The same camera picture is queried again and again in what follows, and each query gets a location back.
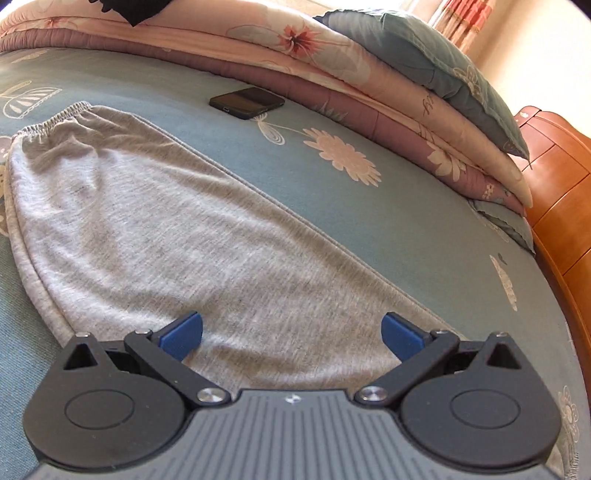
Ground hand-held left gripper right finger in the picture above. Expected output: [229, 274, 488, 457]
[355, 312, 522, 409]

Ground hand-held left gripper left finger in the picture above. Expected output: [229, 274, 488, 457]
[62, 311, 232, 409]

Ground grey pants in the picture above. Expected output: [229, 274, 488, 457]
[8, 102, 467, 393]

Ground teal printed bed sheet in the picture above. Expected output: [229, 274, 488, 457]
[0, 48, 591, 480]

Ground flat teal pillow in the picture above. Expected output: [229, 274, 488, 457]
[471, 198, 536, 254]

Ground wooden bed headboard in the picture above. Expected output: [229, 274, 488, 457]
[512, 105, 591, 370]

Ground black smartphone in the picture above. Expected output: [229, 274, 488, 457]
[209, 87, 283, 120]

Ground plump teal pillow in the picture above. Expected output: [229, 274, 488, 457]
[314, 9, 531, 160]

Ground folded pink floral quilt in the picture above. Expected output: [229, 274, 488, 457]
[0, 0, 534, 217]

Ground pink striped curtain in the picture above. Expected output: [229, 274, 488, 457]
[429, 0, 504, 54]

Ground black garment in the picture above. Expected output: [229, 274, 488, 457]
[90, 0, 174, 27]

